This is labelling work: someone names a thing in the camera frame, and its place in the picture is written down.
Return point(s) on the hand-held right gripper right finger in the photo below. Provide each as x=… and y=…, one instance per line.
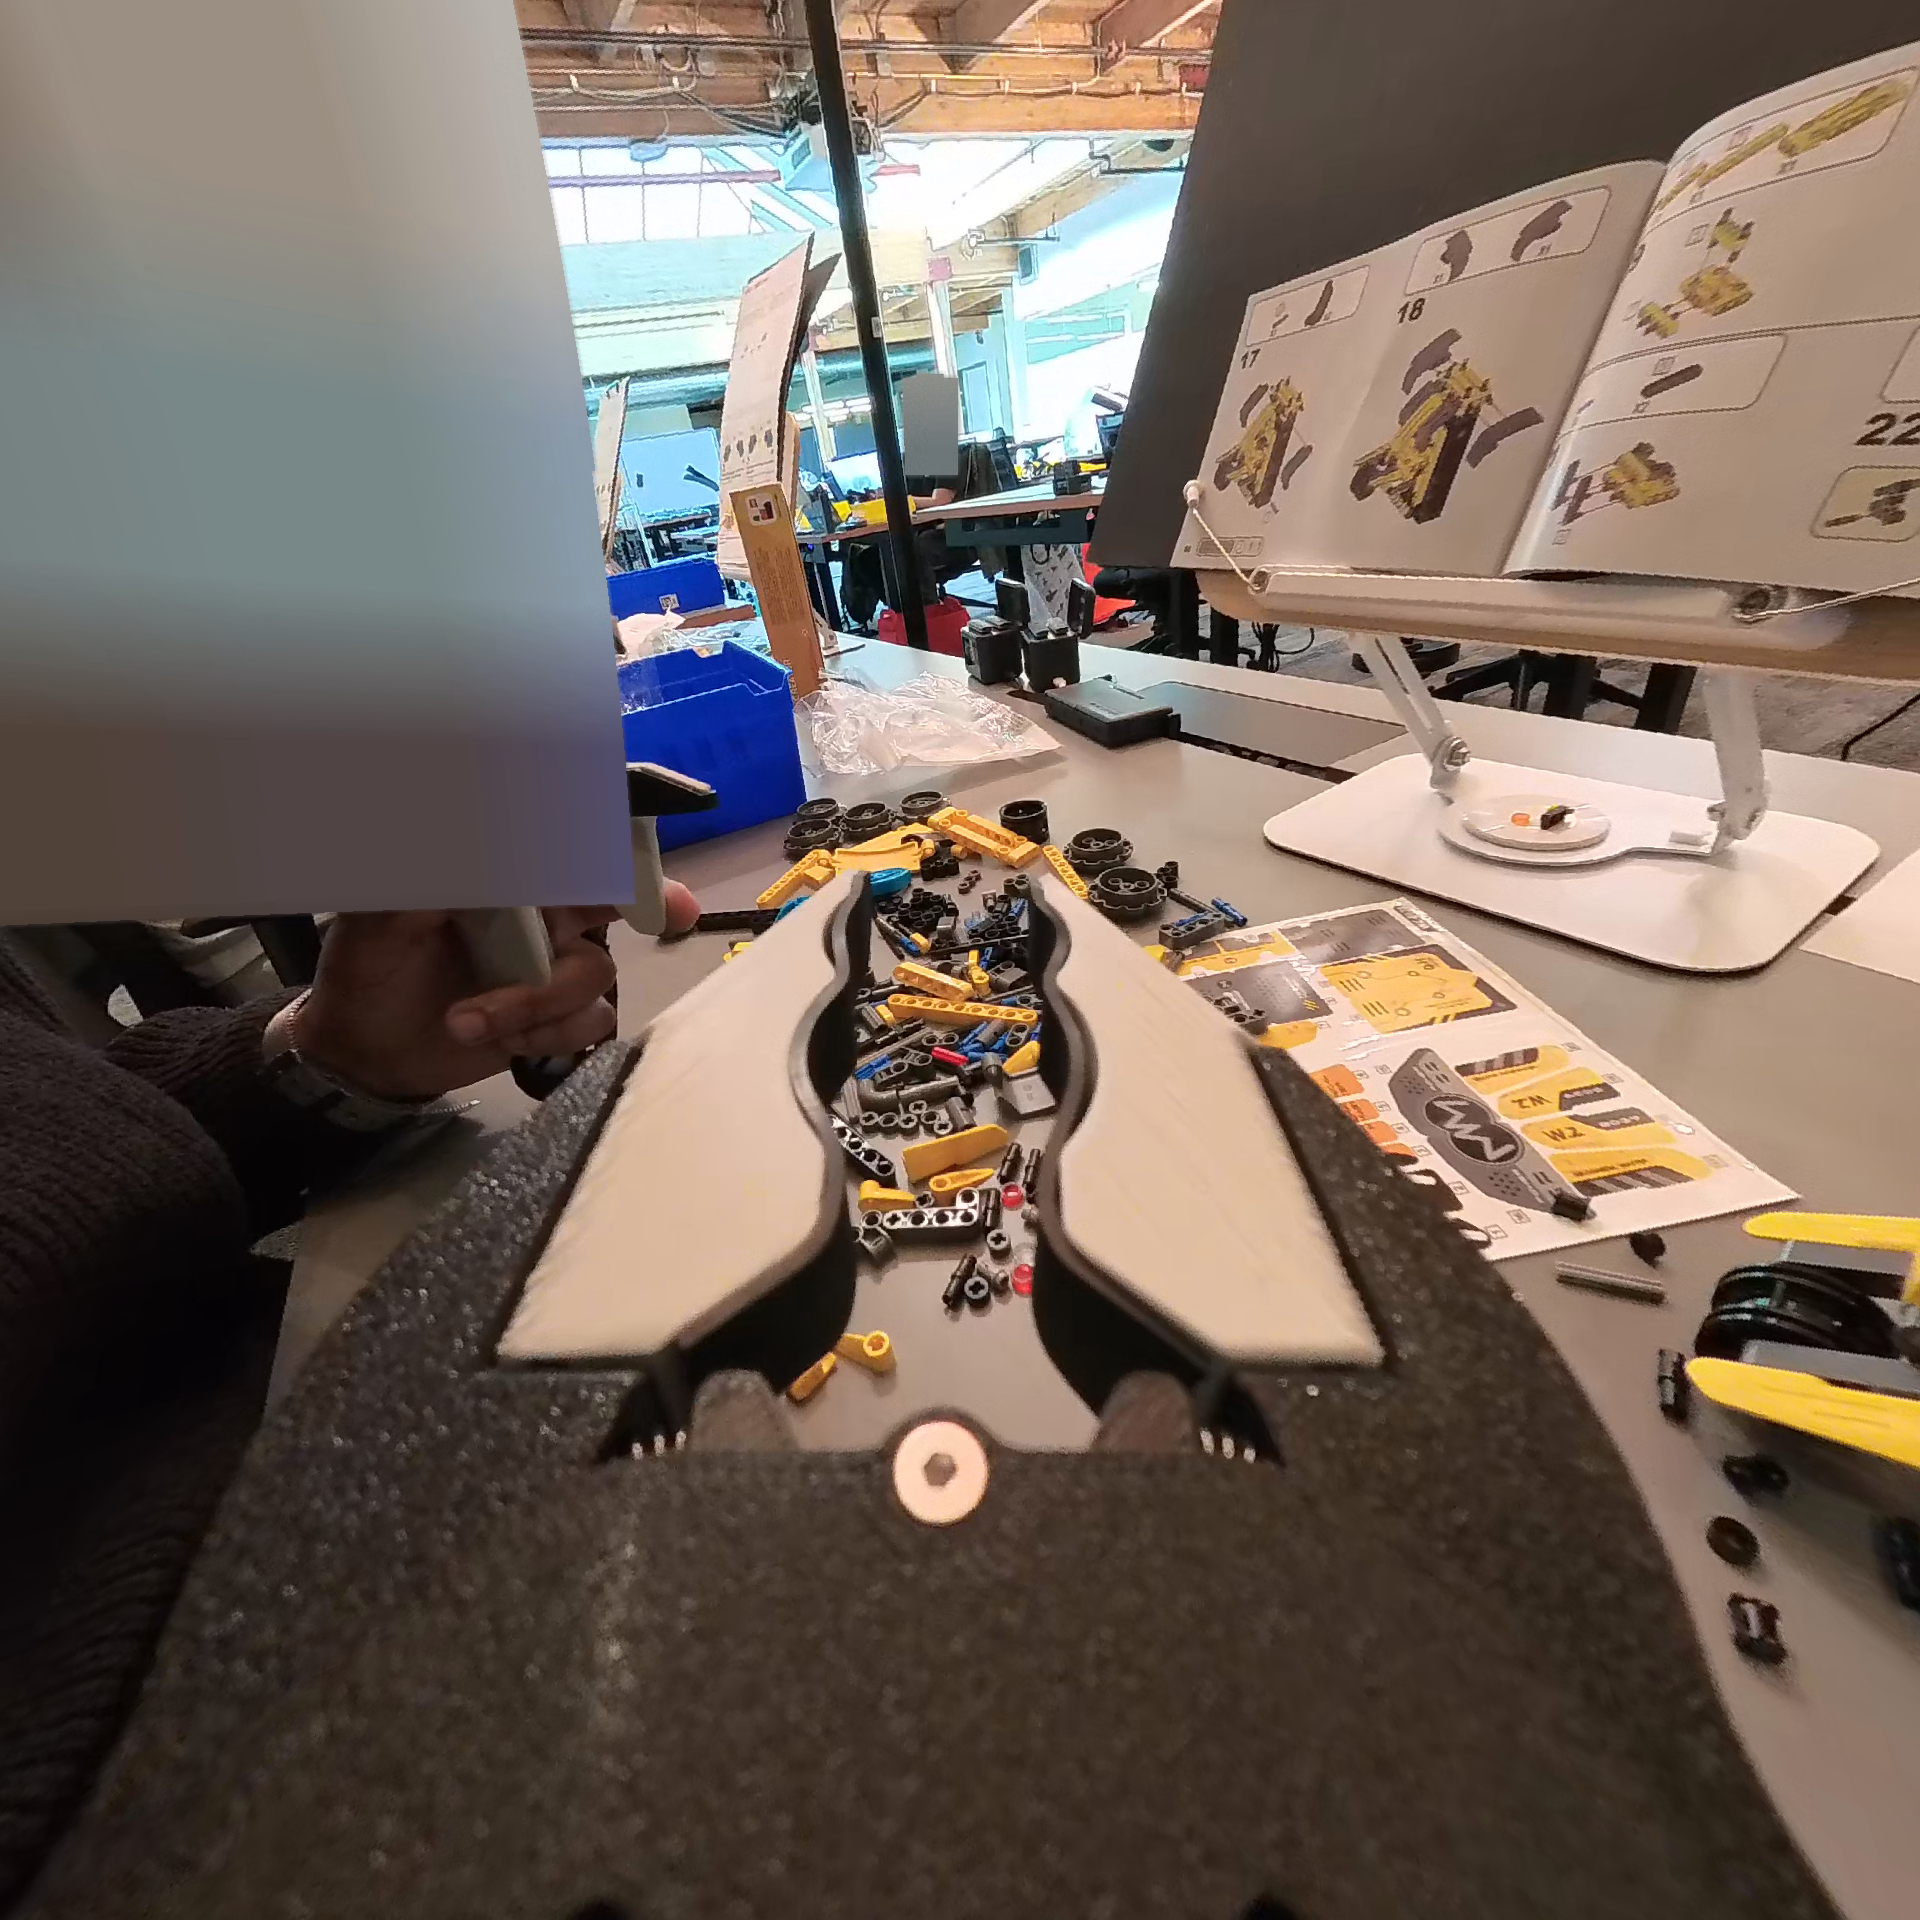
x=1201, y=1184

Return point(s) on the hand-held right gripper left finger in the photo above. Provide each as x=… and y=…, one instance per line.
x=704, y=1170

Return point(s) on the pile of small building pieces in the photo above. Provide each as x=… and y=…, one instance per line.
x=944, y=1005

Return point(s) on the person's left forearm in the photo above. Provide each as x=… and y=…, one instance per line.
x=105, y=1200

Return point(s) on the person's left hand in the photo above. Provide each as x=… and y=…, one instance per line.
x=389, y=991

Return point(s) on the silver wristwatch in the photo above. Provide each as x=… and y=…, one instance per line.
x=352, y=1102

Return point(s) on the blue plastic bin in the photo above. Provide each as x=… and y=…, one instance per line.
x=721, y=751
x=660, y=587

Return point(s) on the yellow sticker sheet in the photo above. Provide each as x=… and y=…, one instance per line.
x=1440, y=991

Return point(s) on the clear plastic bag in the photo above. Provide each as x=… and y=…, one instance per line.
x=914, y=728
x=674, y=645

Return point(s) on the dark grey axle rod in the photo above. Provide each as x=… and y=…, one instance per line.
x=1608, y=1281

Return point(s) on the tall cardboard box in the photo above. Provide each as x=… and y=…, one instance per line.
x=772, y=585

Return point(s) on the flat black box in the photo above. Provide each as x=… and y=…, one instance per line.
x=1109, y=710

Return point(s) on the black charger dock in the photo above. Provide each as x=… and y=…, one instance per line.
x=1051, y=639
x=991, y=653

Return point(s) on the white book stand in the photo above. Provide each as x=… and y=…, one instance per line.
x=1723, y=885

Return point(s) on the yellow toy vehicle model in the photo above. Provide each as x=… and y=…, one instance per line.
x=1799, y=1320

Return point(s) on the grey background desk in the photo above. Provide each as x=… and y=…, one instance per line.
x=1019, y=511

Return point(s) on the white printed papers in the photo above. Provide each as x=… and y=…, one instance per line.
x=1874, y=931

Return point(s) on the black vertical pole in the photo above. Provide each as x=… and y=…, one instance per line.
x=856, y=225

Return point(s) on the building instruction booklet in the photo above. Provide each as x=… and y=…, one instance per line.
x=1500, y=375

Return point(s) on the black partition panel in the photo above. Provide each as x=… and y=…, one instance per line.
x=1349, y=120

